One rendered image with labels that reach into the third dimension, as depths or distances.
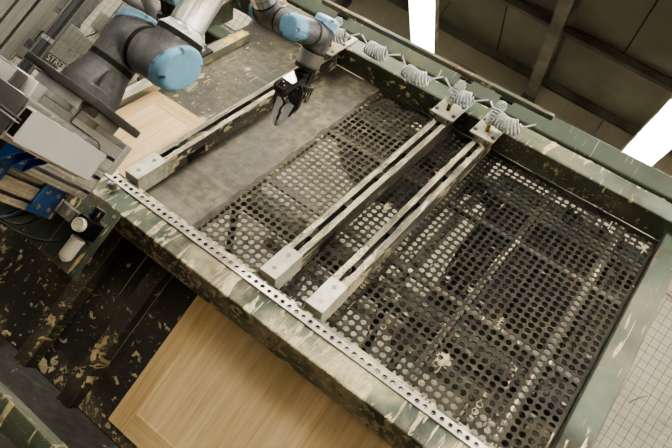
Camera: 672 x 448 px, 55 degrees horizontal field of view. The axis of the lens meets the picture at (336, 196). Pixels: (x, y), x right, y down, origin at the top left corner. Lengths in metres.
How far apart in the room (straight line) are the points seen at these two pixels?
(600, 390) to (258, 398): 0.99
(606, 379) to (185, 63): 1.40
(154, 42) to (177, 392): 1.13
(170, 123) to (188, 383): 0.93
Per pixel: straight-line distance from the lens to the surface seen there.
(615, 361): 2.06
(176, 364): 2.18
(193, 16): 1.55
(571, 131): 3.05
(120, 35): 1.62
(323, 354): 1.78
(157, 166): 2.19
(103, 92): 1.60
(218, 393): 2.12
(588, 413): 1.93
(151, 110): 2.51
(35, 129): 1.31
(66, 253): 2.08
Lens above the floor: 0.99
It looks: 7 degrees up
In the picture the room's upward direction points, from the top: 35 degrees clockwise
